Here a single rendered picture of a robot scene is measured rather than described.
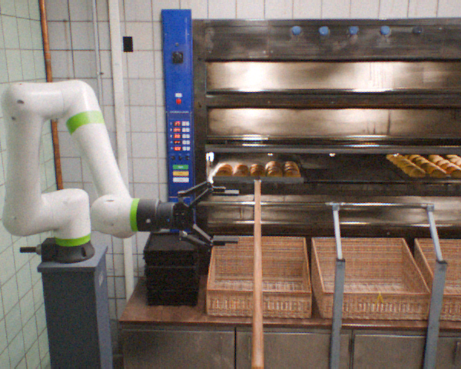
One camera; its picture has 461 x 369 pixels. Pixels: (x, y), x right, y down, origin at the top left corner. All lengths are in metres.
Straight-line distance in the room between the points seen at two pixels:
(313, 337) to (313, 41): 1.58
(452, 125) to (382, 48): 0.59
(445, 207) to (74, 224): 2.17
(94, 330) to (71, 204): 0.48
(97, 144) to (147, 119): 1.36
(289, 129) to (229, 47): 0.57
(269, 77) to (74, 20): 1.12
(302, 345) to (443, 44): 1.79
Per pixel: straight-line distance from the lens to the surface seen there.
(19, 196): 1.70
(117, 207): 1.35
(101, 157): 1.54
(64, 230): 1.82
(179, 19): 2.81
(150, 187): 2.98
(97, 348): 1.97
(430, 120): 3.02
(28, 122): 1.58
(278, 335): 2.68
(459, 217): 3.21
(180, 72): 2.81
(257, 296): 1.58
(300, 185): 2.93
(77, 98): 1.61
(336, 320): 2.60
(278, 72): 2.83
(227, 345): 2.71
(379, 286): 3.10
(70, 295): 1.89
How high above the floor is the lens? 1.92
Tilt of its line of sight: 15 degrees down
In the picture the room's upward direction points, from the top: straight up
